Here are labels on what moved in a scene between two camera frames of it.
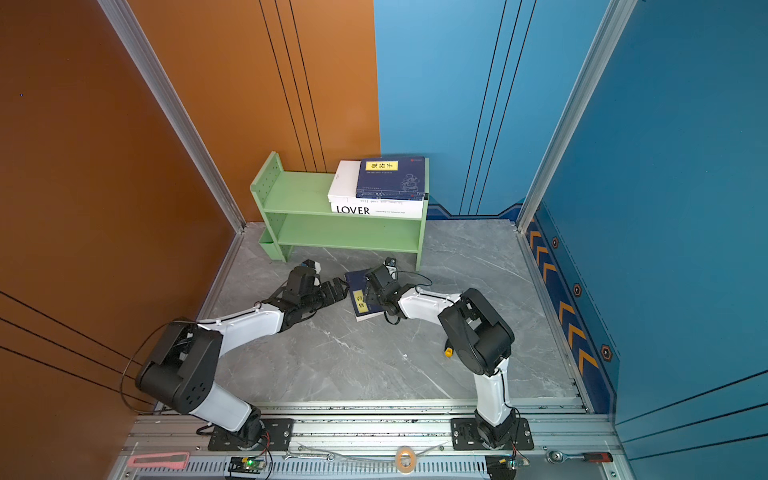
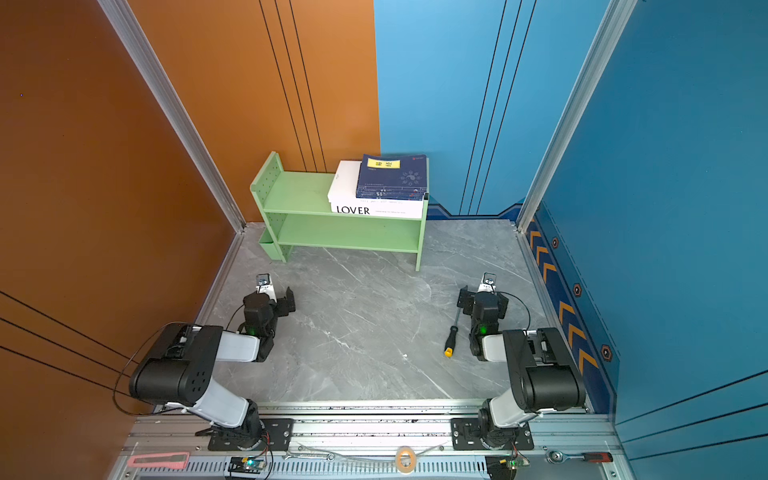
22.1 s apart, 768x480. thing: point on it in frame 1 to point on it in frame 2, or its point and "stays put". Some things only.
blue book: x=357 y=285 to x=396 y=177
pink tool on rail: x=170 y=460 stays put
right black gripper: x=370 y=288 to x=467 y=299
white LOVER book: x=406 y=209 stays put
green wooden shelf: x=296 y=213 stays put
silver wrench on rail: x=328 y=456 stays put
